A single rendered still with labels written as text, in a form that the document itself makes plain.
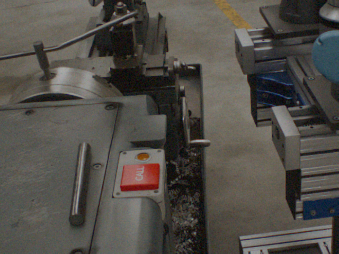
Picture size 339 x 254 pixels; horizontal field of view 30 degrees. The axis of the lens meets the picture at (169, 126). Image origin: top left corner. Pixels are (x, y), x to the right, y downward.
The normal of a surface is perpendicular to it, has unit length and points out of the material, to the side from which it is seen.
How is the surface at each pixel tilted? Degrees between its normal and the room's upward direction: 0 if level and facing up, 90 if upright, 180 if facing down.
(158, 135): 0
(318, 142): 90
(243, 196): 0
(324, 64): 97
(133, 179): 0
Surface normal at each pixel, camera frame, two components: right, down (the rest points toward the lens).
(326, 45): -0.49, 0.58
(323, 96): -0.09, -0.86
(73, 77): 0.17, -0.85
